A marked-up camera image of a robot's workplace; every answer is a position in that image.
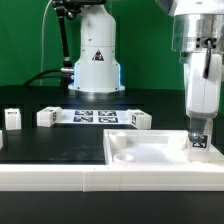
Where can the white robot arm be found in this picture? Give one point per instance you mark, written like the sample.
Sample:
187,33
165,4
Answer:
198,34

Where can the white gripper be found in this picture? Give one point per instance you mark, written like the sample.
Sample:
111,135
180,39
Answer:
202,95

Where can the white square tabletop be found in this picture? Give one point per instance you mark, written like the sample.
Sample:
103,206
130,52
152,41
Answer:
150,147

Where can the black camera stand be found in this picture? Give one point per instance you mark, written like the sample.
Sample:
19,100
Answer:
69,9

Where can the white U-shaped fence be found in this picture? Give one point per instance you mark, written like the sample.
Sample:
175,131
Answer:
195,176

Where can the white marker sheet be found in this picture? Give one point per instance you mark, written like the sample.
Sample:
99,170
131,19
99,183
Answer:
98,117

